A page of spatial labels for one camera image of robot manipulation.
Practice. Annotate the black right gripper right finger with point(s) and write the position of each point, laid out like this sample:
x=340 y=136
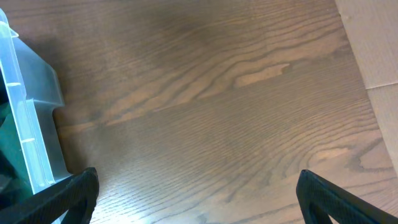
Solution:
x=322 y=202

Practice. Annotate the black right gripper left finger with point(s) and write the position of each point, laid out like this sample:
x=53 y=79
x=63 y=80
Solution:
x=74 y=197

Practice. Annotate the dark green garment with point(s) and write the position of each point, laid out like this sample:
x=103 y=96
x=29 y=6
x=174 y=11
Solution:
x=15 y=183

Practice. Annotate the clear plastic storage bin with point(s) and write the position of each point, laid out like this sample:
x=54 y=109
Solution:
x=34 y=92

